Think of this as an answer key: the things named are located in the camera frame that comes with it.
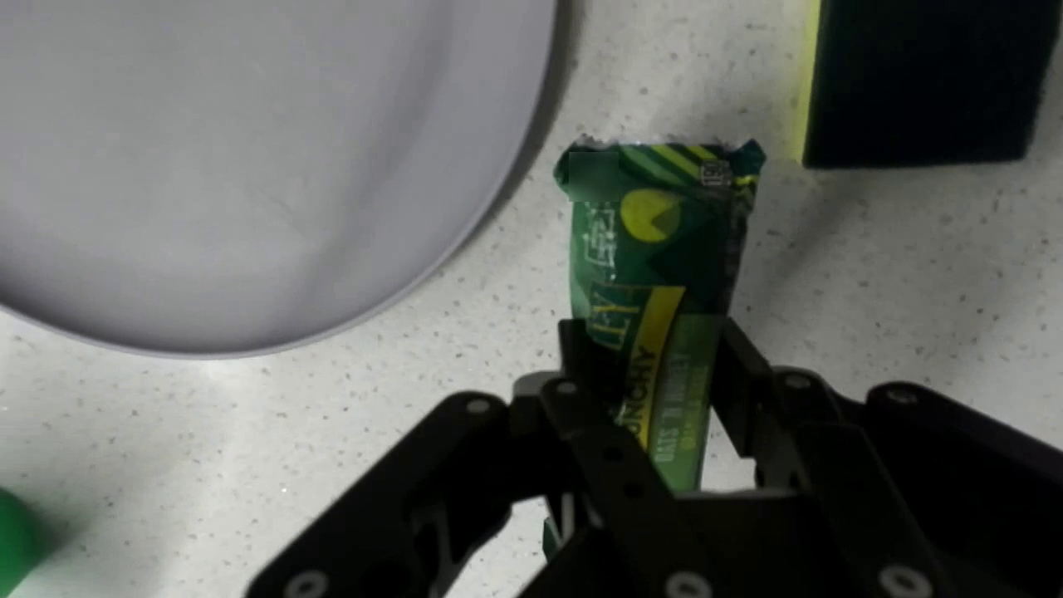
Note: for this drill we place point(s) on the green plastic cup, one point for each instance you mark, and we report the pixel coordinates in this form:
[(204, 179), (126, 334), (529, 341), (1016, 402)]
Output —
[(16, 542)]

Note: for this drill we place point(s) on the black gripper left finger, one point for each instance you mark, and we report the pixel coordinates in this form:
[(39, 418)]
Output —
[(477, 488)]

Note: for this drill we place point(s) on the green and yellow sponge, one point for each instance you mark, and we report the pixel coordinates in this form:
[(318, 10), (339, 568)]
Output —
[(931, 78)]

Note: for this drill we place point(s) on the grey round plate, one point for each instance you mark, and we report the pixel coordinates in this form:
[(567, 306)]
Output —
[(222, 169)]

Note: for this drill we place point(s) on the green candy bar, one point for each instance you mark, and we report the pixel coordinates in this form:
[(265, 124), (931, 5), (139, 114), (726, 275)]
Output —
[(653, 244)]

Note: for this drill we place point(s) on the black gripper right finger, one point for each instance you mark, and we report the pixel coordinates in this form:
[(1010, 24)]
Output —
[(908, 477)]

